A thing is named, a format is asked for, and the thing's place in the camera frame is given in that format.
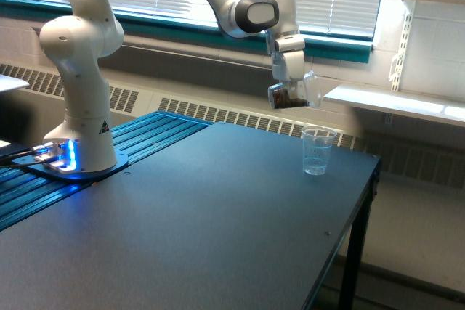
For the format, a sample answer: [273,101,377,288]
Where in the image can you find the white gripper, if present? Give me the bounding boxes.
[271,36,305,98]

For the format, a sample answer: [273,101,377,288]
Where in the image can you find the clear cup with brown beans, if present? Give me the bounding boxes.
[268,70,323,109]

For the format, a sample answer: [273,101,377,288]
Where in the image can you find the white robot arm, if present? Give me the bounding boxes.
[39,0,305,174]

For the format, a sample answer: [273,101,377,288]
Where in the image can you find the clear plastic cup on table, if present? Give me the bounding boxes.
[302,126,337,176]

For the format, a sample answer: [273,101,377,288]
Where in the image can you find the black table leg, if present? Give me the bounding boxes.
[338,164,381,309]

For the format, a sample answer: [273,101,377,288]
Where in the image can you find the baseboard radiator vent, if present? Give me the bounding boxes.
[1,63,464,189]

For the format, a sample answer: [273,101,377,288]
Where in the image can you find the white object at left edge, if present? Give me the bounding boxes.
[0,74,30,92]

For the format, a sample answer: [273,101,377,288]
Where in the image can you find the white lower wall shelf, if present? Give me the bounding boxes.
[324,84,464,127]

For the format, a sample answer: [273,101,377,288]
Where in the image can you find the white shelf rail bracket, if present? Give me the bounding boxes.
[389,0,416,92]

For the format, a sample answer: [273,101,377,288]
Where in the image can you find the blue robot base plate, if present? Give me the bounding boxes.
[12,152,129,182]

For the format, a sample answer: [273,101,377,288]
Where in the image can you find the blue aluminium rail bed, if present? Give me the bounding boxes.
[1,112,209,229]

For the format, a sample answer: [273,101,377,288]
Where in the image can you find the black cables at base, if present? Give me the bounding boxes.
[0,145,55,169]

